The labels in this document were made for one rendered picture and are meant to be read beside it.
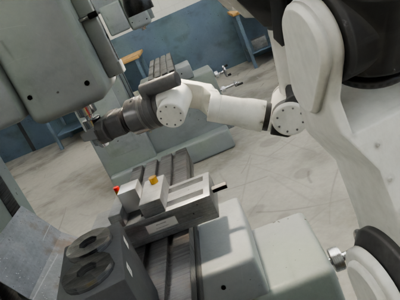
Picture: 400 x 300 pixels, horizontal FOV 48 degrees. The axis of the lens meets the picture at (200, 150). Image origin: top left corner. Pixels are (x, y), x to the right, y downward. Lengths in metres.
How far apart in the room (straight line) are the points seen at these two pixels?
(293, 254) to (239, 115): 0.45
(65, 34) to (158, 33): 6.61
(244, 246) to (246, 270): 0.07
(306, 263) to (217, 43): 6.60
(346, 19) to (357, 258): 0.33
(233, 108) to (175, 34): 6.63
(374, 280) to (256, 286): 0.56
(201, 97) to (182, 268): 0.40
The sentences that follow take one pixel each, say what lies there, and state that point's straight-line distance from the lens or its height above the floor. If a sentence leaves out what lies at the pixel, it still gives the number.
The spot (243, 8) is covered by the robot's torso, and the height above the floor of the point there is 1.40.
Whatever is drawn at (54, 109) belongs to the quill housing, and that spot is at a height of 1.34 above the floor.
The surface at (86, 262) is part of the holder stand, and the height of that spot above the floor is 1.12.
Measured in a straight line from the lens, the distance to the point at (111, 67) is 1.08.
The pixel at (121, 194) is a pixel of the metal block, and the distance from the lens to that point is 1.18.
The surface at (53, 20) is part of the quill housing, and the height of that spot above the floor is 1.50.
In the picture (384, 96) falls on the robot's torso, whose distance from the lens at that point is 0.57.
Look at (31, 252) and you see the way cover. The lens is 1.33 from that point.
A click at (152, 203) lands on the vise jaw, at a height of 1.02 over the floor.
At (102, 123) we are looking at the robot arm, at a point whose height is 1.26.
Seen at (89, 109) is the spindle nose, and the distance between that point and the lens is 1.12.
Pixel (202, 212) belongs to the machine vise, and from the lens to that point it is 1.14.
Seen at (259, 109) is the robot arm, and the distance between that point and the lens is 1.00.
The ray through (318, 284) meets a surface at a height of 0.69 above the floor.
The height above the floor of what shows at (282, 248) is 0.72.
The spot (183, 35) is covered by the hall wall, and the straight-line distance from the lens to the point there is 7.60.
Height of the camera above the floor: 1.46
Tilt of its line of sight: 19 degrees down
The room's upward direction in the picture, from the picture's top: 24 degrees counter-clockwise
